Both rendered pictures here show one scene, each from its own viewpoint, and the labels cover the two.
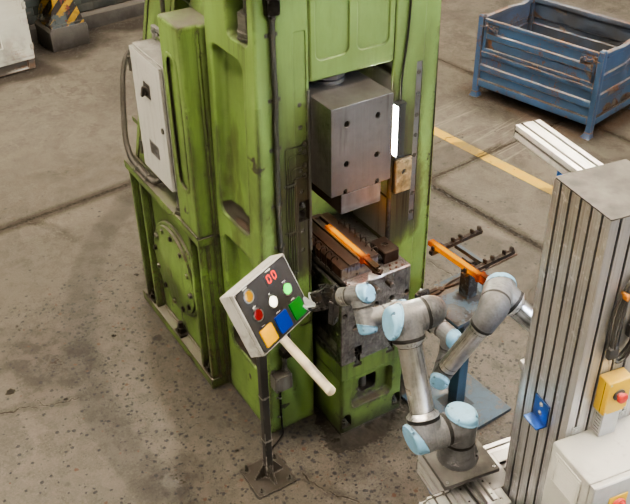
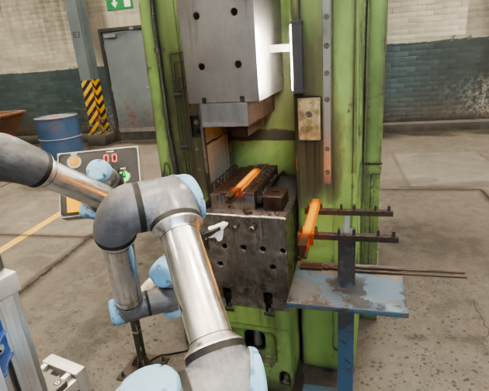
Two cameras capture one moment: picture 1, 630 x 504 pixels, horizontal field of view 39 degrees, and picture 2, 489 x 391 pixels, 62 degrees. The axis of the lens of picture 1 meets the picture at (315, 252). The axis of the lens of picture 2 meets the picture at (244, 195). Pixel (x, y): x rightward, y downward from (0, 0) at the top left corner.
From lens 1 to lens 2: 3.18 m
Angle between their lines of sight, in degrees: 47
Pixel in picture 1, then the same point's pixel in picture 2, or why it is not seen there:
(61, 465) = (89, 290)
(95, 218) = not seen: hidden behind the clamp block
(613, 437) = not seen: outside the picture
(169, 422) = not seen: hidden behind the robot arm
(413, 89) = (319, 9)
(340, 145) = (191, 41)
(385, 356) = (263, 319)
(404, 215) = (318, 174)
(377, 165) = (240, 78)
